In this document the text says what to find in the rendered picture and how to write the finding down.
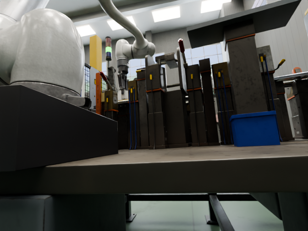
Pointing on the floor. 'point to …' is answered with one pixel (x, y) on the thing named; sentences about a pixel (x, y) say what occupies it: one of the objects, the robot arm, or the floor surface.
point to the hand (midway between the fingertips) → (123, 95)
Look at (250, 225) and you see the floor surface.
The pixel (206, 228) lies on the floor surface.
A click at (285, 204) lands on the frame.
